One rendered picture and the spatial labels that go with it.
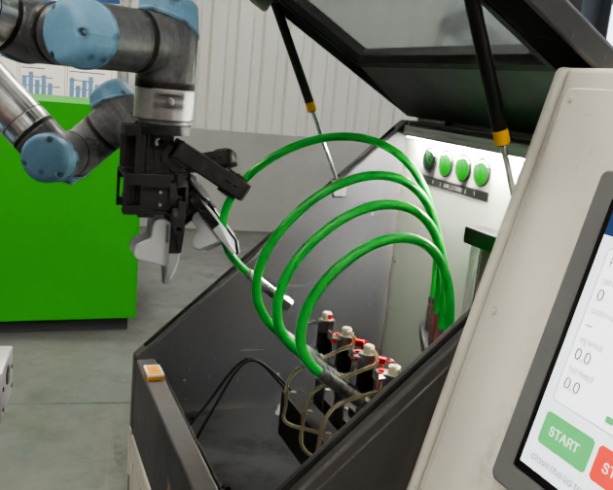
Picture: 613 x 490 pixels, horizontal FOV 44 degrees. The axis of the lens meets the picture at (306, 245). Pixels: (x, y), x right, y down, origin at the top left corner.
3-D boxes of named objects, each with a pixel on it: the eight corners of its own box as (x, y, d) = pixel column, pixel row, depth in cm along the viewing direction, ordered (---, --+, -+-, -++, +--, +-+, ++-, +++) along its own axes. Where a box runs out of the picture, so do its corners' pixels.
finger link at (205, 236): (212, 270, 126) (182, 227, 128) (240, 249, 125) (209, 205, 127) (207, 269, 123) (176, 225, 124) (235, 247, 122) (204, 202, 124)
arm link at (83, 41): (20, 63, 87) (98, 71, 96) (82, 70, 81) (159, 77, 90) (21, -8, 86) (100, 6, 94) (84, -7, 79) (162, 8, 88)
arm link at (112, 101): (95, 109, 135) (131, 79, 134) (130, 157, 134) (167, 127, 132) (75, 101, 127) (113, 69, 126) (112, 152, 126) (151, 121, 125)
